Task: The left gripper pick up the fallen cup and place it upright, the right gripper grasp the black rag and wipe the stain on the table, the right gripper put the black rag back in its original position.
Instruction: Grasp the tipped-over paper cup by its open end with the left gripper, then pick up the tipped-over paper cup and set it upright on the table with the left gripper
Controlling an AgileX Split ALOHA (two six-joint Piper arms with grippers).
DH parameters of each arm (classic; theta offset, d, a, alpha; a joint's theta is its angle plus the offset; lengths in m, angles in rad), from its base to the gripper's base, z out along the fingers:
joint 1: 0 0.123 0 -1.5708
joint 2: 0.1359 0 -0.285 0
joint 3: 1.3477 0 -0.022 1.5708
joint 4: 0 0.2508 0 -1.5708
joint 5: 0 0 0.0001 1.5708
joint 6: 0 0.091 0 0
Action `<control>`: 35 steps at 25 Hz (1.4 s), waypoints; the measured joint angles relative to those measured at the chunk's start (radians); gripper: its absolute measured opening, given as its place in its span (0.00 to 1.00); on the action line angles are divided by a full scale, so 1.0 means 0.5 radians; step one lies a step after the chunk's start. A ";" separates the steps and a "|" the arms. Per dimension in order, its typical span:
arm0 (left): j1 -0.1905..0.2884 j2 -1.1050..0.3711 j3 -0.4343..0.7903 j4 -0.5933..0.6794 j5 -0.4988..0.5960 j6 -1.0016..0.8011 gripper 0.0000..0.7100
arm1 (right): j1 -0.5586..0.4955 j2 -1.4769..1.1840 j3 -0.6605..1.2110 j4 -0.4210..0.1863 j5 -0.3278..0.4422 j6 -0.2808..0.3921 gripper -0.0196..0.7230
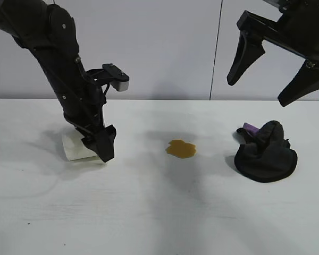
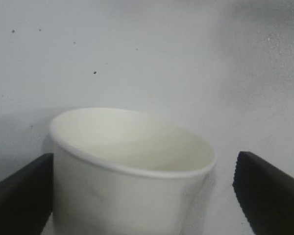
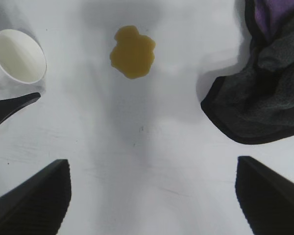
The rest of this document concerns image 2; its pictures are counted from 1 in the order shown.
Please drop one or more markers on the white paper cup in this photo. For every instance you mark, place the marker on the white paper cup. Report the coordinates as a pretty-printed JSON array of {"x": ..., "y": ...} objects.
[{"x": 127, "y": 186}]

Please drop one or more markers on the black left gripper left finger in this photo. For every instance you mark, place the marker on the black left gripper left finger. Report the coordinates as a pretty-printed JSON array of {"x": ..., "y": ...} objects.
[{"x": 22, "y": 195}]

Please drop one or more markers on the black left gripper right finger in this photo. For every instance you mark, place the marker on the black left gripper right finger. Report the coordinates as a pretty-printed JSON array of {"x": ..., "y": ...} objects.
[{"x": 269, "y": 195}]

